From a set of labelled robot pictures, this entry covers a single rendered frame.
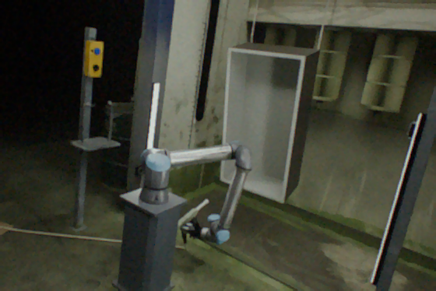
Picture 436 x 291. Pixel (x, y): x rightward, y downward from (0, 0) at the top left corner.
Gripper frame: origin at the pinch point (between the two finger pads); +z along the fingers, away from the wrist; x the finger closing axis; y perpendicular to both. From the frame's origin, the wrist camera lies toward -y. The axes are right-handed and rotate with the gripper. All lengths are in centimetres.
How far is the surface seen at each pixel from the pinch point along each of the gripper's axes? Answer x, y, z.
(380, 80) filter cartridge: 170, -79, -115
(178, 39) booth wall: 65, -140, 27
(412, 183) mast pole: -19, -72, -150
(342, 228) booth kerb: 122, 52, -93
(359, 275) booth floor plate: 65, 53, -117
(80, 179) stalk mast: -34, -44, 70
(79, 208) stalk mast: -39, -20, 75
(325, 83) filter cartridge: 176, -76, -67
